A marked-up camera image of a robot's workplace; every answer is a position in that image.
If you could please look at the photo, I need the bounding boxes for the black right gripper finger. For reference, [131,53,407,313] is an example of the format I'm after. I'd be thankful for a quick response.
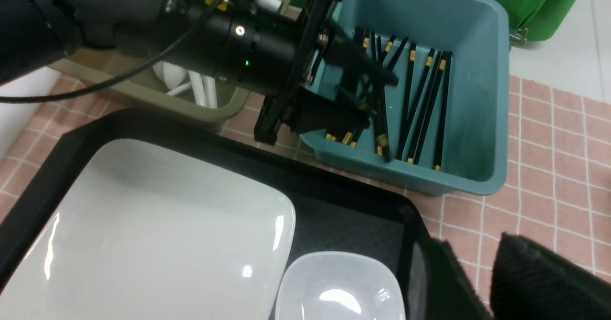
[490,234,611,320]

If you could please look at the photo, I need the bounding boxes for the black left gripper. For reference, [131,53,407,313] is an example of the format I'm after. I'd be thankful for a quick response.
[253,0,399,145]

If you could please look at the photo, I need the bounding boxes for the small white sauce bowl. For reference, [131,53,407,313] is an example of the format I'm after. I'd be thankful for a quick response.
[274,252,406,320]

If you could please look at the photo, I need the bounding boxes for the white square rice plate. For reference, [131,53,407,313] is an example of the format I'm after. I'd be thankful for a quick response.
[1,139,296,320]

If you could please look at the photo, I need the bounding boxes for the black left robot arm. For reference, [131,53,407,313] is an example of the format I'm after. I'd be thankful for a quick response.
[0,0,399,145]

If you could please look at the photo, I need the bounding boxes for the olive green plastic bin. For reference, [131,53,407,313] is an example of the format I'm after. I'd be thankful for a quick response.
[48,0,301,124]

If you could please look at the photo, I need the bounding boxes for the pink checkered tablecloth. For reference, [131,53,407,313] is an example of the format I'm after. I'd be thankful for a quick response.
[1,76,610,303]

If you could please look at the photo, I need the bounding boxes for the black chopsticks in bin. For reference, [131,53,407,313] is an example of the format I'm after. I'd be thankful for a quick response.
[323,26,453,171]

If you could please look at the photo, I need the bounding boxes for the black plastic serving tray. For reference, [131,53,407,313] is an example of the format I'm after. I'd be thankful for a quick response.
[0,108,492,320]

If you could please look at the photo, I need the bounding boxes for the blue plastic bin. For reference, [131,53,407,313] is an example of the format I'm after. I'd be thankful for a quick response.
[301,0,510,196]

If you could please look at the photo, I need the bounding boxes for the white spoons in bin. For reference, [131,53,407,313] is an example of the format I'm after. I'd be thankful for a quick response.
[152,62,219,108]

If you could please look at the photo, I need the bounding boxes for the large white plastic tub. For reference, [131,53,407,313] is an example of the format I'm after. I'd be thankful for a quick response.
[0,67,61,159]

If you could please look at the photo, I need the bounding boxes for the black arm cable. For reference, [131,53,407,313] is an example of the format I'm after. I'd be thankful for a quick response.
[0,0,258,103]

